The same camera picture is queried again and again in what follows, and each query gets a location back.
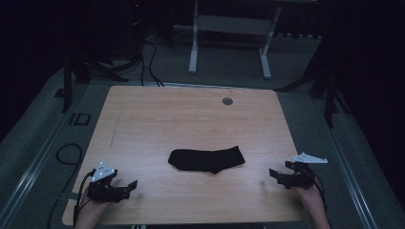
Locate black metal stand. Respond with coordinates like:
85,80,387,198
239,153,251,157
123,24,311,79
53,52,130,115
276,31,352,129

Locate black sock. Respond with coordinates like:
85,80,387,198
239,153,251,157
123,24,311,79
167,145,246,176

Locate white desk frame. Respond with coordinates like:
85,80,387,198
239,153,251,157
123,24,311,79
173,0,320,80

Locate black cable loop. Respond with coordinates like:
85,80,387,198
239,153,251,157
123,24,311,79
55,142,84,167

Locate left hand-held gripper cable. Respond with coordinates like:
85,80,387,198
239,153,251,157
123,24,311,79
47,169,97,229

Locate person's left hand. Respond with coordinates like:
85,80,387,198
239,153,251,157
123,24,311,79
76,190,113,222

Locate hand-held gripper cable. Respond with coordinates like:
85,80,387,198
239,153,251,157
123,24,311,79
309,170,330,220
47,169,97,229

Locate black floor cables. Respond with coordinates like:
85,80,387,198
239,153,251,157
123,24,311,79
139,38,165,88

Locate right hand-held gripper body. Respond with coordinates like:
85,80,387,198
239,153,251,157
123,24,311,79
281,152,329,191

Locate person's right hand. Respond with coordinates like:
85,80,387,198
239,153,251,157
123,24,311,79
291,183,325,214

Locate dark equipment tower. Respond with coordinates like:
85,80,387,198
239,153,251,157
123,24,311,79
118,0,148,60

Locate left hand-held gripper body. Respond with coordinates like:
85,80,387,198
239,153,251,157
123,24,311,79
86,161,131,204

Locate right hand-held gripper cable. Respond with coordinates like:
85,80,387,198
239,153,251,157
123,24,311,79
309,170,330,220

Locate metal floor rail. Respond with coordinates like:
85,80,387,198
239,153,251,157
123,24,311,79
313,94,381,229
0,83,94,225

